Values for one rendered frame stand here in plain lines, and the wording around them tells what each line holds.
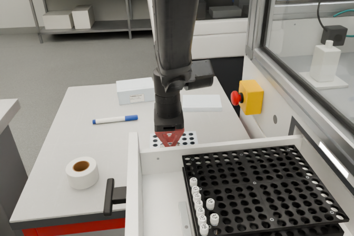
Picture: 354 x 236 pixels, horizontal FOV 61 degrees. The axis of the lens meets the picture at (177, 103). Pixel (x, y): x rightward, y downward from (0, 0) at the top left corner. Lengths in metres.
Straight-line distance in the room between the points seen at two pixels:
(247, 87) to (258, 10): 0.20
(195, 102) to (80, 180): 0.45
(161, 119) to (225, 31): 0.66
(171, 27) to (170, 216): 0.32
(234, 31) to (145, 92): 0.46
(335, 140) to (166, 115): 0.33
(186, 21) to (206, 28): 0.82
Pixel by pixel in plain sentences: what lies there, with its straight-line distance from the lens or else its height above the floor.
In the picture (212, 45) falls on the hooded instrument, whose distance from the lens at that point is 1.25.
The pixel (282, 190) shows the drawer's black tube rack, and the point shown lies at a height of 0.90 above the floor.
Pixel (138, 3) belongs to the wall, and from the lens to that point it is 4.61.
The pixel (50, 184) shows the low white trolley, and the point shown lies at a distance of 0.78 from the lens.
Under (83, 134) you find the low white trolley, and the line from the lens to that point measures 0.92.
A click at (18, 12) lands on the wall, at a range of 5.04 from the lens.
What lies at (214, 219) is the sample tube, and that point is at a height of 0.91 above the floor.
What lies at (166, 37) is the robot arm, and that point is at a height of 1.14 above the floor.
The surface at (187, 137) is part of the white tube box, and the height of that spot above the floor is 0.80.
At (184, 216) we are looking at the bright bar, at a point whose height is 0.85.
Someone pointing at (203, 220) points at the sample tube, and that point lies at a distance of 0.45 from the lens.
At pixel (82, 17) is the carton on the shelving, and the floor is 0.31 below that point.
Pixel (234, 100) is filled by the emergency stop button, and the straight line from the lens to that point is 0.80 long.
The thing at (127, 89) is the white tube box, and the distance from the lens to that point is 1.01.
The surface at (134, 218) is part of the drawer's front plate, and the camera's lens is 0.44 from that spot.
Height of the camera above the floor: 1.27
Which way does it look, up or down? 30 degrees down
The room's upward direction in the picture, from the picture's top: 2 degrees counter-clockwise
